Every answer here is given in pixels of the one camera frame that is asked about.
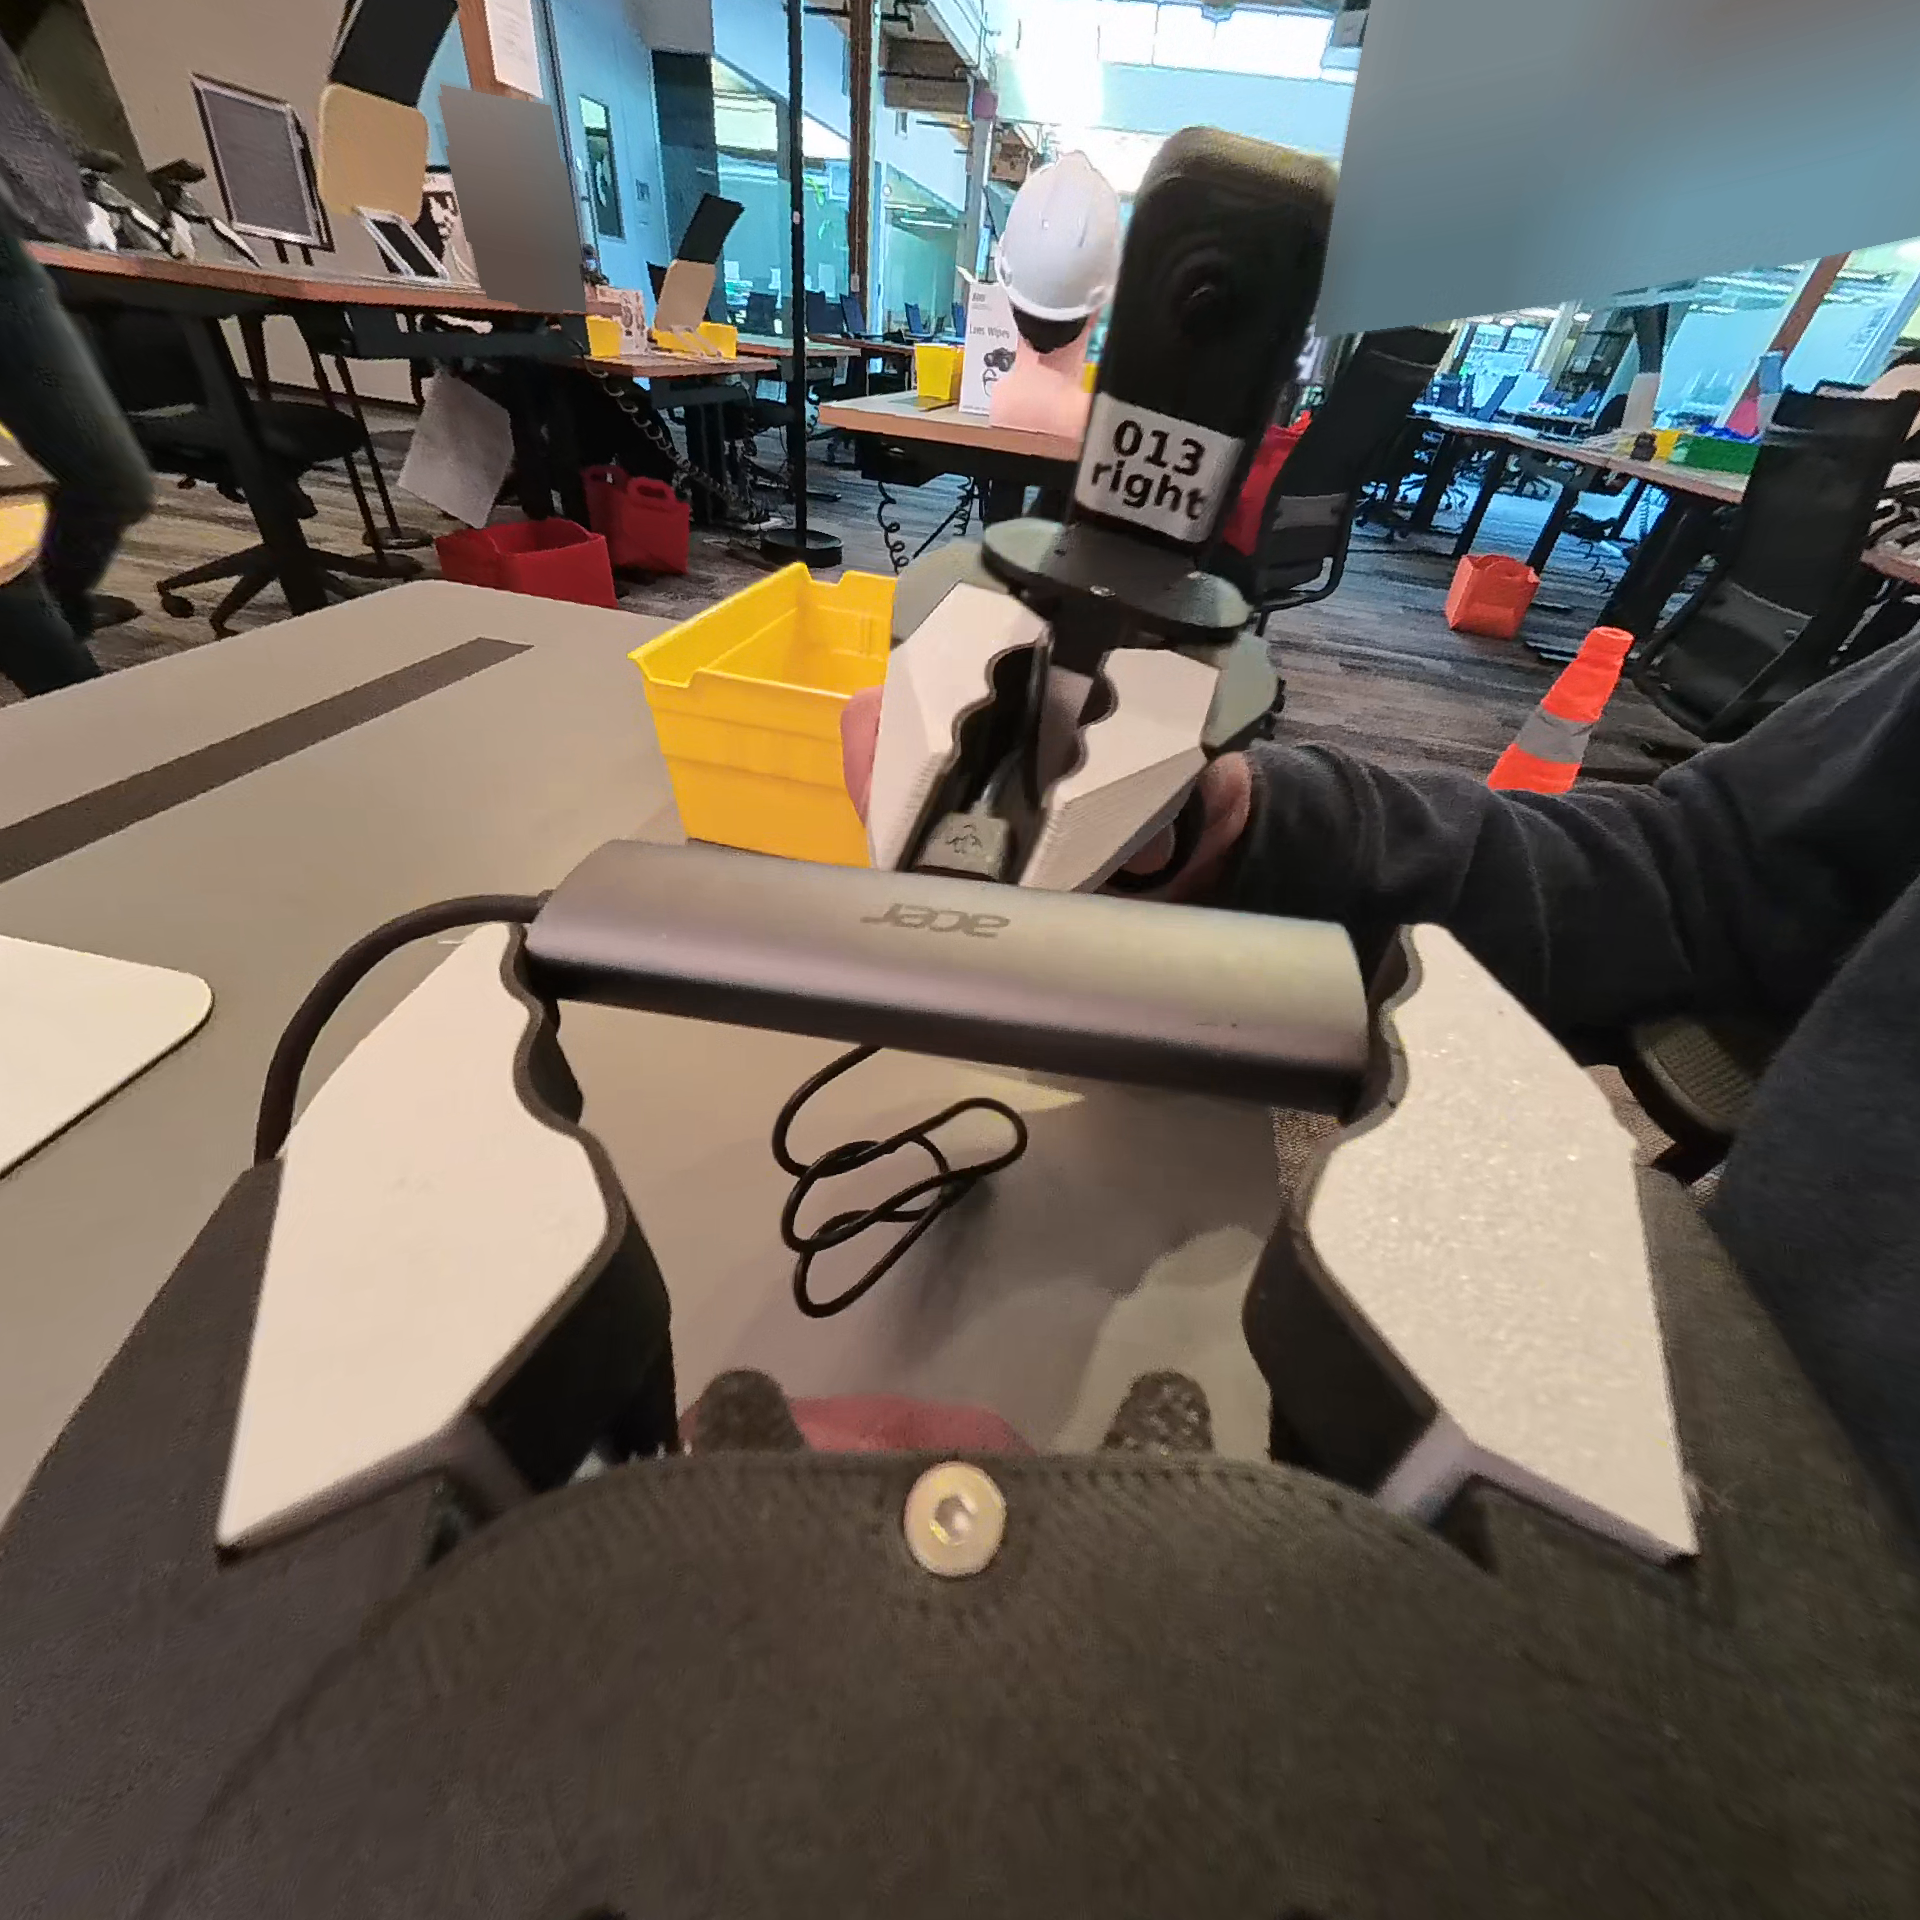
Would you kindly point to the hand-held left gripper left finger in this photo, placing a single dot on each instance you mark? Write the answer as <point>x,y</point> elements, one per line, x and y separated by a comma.
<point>421,1200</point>

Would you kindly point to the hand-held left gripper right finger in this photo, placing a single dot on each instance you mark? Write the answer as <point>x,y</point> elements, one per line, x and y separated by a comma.
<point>1484,1231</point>

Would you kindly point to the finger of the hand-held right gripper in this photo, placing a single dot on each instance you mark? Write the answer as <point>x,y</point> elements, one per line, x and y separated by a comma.
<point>930,705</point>
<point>1140,750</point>

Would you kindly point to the grey usb hub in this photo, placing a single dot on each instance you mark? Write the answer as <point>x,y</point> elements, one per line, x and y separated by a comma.
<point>960,975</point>

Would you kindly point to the person's right forearm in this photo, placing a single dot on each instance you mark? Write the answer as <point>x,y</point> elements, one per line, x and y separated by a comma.
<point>1574,886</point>

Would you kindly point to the person's right hand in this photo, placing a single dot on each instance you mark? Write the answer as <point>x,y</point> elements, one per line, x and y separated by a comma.
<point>1219,818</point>

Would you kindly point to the white hard hat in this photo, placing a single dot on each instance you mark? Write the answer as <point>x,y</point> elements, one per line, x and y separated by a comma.
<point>1058,233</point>

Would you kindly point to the pink mannequin head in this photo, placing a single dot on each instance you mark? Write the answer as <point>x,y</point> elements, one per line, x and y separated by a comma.
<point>1050,376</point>

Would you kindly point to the yellow plastic bin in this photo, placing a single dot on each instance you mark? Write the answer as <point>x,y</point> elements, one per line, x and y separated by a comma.
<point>749,750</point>

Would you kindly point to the black office chair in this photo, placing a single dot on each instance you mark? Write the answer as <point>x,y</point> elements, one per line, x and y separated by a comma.
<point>283,434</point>
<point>1800,494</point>
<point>1348,451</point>

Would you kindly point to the small yellow bin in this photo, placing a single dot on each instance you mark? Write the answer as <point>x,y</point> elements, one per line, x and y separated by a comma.
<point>939,378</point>

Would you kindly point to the wooden desk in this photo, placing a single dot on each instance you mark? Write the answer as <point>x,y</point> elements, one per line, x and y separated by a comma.
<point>224,275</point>
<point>914,424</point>

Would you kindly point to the red canister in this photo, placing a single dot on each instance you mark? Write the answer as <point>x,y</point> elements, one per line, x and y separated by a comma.
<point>644,523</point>

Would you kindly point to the white metal stand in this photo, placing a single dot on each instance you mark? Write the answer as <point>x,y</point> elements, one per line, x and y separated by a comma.
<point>89,1037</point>

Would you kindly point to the person's dark sweater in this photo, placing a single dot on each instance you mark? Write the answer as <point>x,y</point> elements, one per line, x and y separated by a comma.
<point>1845,1125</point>

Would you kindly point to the orange fabric bin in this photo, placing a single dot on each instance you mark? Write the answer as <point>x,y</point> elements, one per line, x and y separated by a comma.
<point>1493,592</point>

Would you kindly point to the black pole stand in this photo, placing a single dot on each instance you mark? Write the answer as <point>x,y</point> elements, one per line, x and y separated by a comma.
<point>795,299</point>

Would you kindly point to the red plastic bin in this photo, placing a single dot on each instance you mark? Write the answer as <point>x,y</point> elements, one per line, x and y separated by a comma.
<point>523,568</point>

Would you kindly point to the orange traffic cone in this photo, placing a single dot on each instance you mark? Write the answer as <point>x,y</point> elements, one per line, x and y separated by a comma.
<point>1569,721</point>

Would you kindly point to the white paper sheet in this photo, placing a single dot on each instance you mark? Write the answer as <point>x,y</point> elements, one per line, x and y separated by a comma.
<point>458,451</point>

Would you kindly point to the green plastic bin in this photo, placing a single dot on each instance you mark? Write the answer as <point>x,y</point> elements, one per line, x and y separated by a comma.
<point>1716,451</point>

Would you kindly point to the grey flat panel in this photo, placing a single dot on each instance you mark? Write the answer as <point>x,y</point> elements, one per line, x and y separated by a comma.
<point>509,195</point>

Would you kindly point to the tan cardboard panel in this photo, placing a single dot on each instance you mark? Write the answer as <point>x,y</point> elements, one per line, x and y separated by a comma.
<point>374,150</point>

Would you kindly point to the framed marker board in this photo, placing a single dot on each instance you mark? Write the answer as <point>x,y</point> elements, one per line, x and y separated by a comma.
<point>262,166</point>

